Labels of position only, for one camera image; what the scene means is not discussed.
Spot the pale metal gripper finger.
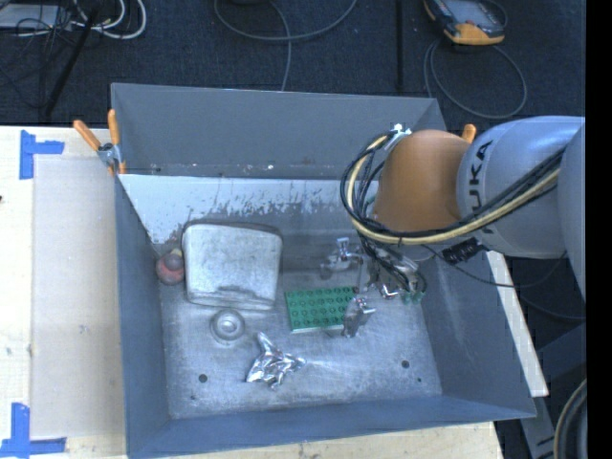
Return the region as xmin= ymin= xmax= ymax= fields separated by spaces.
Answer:
xmin=318 ymin=236 xmax=367 ymax=279
xmin=339 ymin=295 xmax=378 ymax=339

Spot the green studded flat plate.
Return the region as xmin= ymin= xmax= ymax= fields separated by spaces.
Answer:
xmin=284 ymin=284 xmax=361 ymax=336

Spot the crumpled silver foil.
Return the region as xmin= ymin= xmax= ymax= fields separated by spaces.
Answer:
xmin=244 ymin=331 xmax=308 ymax=392

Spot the grey metal bin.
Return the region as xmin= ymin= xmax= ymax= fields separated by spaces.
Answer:
xmin=109 ymin=82 xmax=537 ymax=459

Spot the pale wood flat board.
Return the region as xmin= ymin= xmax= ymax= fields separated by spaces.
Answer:
xmin=29 ymin=153 xmax=126 ymax=442

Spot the pale grey rounded box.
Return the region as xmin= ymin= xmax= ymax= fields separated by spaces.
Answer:
xmin=181 ymin=221 xmax=284 ymax=312

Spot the red and yellow ball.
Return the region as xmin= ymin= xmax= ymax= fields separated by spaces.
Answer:
xmin=155 ymin=249 xmax=186 ymax=287

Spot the black cylinder on white bracket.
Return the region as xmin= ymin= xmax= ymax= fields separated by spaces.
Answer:
xmin=440 ymin=236 xmax=484 ymax=266

